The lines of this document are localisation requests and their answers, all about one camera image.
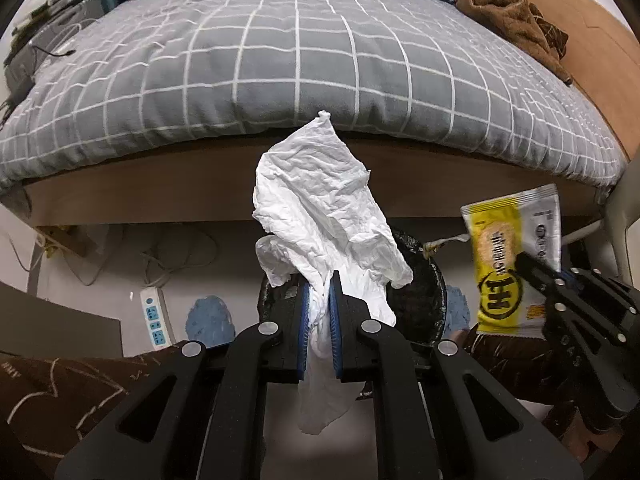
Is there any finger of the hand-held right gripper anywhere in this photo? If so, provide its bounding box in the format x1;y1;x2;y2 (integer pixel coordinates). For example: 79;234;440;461
515;251;568;306
560;267;601;301

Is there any person's right leg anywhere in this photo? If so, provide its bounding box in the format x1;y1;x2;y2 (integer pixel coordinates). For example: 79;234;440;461
462;330;591;453

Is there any person's leg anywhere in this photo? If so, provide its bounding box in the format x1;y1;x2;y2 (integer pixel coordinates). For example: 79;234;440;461
462;330;591;453
0;345;236;480

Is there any black lined trash bin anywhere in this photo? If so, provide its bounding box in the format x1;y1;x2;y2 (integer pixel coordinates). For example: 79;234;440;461
256;227;448;348

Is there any blue slipper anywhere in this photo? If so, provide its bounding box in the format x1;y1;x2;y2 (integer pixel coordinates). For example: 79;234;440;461
444;285;472;333
185;295;237;350

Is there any wooden headboard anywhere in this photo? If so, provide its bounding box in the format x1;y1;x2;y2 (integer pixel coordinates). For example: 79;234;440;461
520;0;640;161

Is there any person's left leg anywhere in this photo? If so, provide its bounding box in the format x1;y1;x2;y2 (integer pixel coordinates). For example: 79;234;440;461
0;345;236;480

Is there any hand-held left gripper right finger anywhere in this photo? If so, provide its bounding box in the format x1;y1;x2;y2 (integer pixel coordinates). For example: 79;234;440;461
327;270;584;480

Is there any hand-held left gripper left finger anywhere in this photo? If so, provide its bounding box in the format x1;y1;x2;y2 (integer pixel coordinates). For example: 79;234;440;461
54;281;309;480

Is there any brown fleece garment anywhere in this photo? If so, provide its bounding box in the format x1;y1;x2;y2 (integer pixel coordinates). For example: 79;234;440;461
455;0;573;86

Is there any white power strip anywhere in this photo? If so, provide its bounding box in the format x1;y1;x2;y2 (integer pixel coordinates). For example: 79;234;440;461
140;286;175;352

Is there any grey checked bed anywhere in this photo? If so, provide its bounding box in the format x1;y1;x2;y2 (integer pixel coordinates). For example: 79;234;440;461
0;0;631;226

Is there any grey suitcase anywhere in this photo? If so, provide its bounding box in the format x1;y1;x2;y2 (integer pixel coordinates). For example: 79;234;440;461
5;0;106;91

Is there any white furniture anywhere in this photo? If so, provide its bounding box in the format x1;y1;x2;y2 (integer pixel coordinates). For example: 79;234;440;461
597;175;640;281

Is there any white tissue paper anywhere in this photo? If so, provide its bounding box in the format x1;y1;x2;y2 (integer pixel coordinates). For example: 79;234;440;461
251;110;415;436

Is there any yellow snack packet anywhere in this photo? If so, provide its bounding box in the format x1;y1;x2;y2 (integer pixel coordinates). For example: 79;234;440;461
460;183;562;336

